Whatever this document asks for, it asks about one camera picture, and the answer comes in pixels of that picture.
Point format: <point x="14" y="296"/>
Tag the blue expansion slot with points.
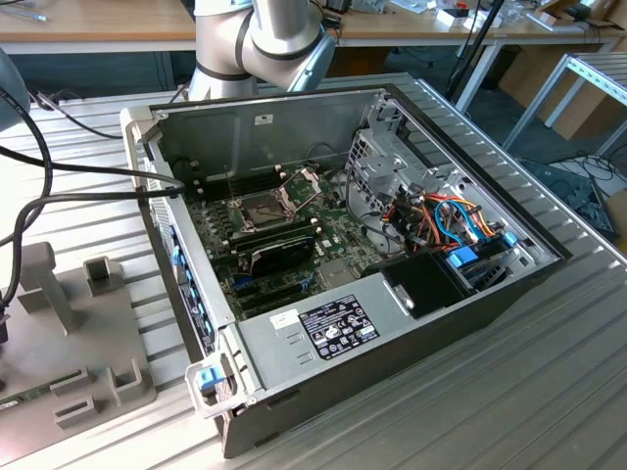
<point x="242" y="282"/>

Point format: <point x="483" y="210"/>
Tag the wooden desk white frame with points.
<point x="98" y="24"/>
<point x="529" y="32"/>

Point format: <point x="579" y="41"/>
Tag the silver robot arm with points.
<point x="274" y="29"/>

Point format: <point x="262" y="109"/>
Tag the metal drive cage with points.
<point x="379" y="169"/>

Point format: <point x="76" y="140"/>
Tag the flat cardboard piece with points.
<point x="610" y="17"/>

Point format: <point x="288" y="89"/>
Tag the black expansion slot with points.
<point x="274" y="304"/>
<point x="269" y="294"/>

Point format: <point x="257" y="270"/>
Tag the white box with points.
<point x="448" y="17"/>

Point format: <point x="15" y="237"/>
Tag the cardboard box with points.
<point x="618" y="210"/>
<point x="526" y="68"/>

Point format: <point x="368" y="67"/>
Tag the open PC case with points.
<point x="392" y="372"/>

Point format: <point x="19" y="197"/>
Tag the CPU socket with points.
<point x="259" y="213"/>

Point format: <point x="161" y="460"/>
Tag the black RAM slot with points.
<point x="215" y="192"/>
<point x="215" y="185"/>
<point x="272" y="229"/>
<point x="215" y="171"/>
<point x="272" y="225"/>
<point x="215" y="177"/>
<point x="272" y="234"/>

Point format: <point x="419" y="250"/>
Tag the grey power supply unit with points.
<point x="274" y="352"/>

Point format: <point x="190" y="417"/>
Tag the blue case latch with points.
<point x="209" y="379"/>

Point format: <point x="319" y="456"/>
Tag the blue disk carrier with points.
<point x="463" y="257"/>

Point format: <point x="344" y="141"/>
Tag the grey parts rack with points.
<point x="73" y="352"/>

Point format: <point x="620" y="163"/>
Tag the black stand pole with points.
<point x="481" y="36"/>

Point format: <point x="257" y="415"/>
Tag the black graphics card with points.
<point x="284" y="252"/>

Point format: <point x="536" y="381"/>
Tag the grey chipset heatsink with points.
<point x="338" y="274"/>

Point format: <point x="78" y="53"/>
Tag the aluminium frame shelf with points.
<point x="600" y="73"/>

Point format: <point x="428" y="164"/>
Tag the green motherboard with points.
<point x="343" y="235"/>

